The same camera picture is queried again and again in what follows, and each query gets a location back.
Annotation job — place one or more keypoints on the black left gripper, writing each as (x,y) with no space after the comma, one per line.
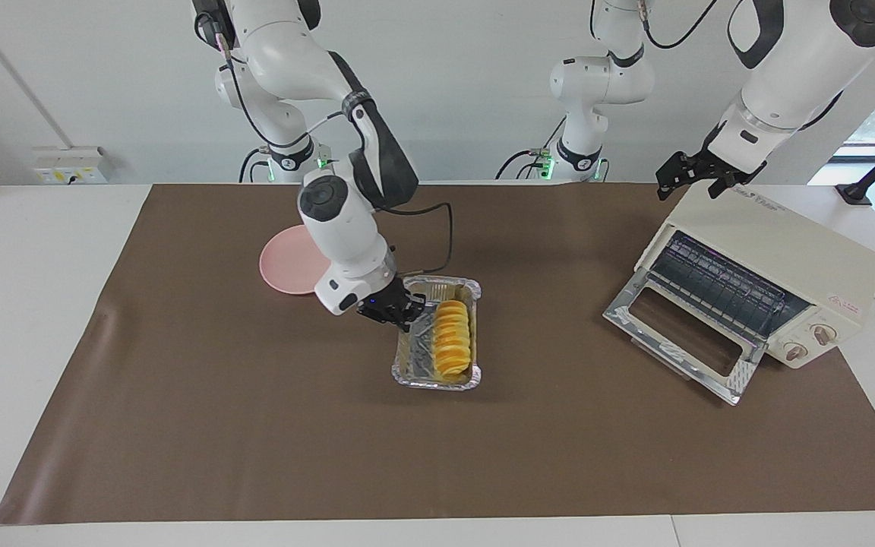
(703,163)

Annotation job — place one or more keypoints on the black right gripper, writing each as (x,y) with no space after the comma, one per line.
(384,302)

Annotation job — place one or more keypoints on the yellow ridged bread loaf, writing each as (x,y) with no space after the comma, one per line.
(453,338)

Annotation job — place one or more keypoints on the aluminium foil baking tray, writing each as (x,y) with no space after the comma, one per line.
(413,363)

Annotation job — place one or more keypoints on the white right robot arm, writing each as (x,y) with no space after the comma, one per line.
(339,220)

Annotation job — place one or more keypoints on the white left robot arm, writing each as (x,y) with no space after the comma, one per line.
(802,68)

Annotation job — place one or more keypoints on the cream toaster oven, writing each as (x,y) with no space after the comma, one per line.
(772,235)

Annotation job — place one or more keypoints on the beige oven knob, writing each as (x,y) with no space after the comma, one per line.
(823,333)
(794,351)

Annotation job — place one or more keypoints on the glass oven door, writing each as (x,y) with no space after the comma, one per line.
(741,376)

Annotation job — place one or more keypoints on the pink round plate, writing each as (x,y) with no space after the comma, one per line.
(285,262)

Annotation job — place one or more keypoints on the brown table mat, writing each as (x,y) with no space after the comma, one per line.
(483,441)

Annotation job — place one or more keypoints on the white wall power strip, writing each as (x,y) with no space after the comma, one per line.
(69,165)

